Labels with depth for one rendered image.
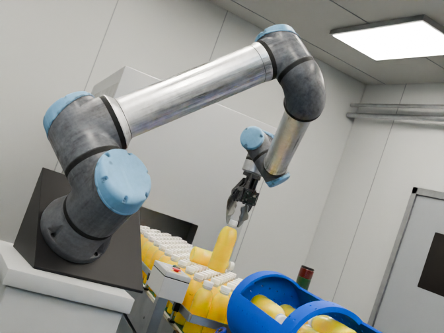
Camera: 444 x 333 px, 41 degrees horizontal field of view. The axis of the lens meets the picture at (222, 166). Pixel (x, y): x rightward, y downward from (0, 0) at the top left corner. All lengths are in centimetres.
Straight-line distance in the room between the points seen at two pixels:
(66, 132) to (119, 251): 37
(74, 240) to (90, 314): 19
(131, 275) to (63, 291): 24
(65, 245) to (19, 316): 20
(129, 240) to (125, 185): 32
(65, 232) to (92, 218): 10
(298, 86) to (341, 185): 576
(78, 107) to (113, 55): 470
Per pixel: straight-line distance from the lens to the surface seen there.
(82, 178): 144
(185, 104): 156
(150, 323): 233
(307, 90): 164
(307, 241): 744
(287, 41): 167
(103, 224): 146
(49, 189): 166
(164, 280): 221
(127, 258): 166
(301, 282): 270
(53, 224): 154
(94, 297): 150
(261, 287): 215
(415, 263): 617
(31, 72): 602
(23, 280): 146
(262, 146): 215
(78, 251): 154
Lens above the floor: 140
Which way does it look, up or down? 3 degrees up
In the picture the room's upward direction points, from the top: 20 degrees clockwise
